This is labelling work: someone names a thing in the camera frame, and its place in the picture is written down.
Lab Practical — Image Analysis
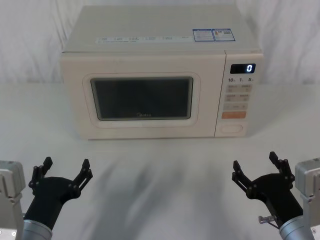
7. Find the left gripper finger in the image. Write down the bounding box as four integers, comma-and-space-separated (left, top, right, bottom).
28, 156, 54, 194
68, 158, 94, 200

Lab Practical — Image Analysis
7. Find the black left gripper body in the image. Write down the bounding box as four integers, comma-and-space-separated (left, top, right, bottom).
24, 176, 81, 230

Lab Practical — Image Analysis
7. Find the thin dark cable silver plug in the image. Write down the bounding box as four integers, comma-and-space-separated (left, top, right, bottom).
257, 215, 282, 230

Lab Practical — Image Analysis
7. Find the white table cloth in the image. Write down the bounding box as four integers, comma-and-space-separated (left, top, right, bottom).
0, 81, 320, 240

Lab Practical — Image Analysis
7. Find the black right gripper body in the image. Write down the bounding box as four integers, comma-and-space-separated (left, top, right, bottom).
249, 174, 304, 228

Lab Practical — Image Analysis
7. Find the cream microwave oven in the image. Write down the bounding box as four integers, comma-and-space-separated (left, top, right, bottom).
59, 4, 265, 141

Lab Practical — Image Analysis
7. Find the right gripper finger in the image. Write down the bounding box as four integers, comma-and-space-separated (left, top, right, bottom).
231, 160, 258, 200
268, 151, 296, 191

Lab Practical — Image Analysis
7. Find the oven control panel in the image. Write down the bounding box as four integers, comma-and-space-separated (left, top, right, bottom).
214, 49, 265, 138

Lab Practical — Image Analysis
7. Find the white curtain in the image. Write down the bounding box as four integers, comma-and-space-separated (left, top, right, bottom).
0, 0, 320, 86

